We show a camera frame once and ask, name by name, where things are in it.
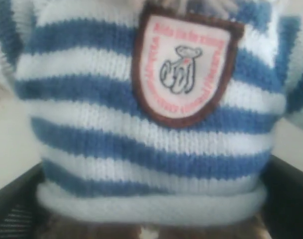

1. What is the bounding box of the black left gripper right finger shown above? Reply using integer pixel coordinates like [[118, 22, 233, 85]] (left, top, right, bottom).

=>
[[262, 156, 303, 239]]

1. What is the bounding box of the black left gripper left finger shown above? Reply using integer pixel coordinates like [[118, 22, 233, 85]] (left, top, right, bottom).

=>
[[0, 165, 43, 239]]

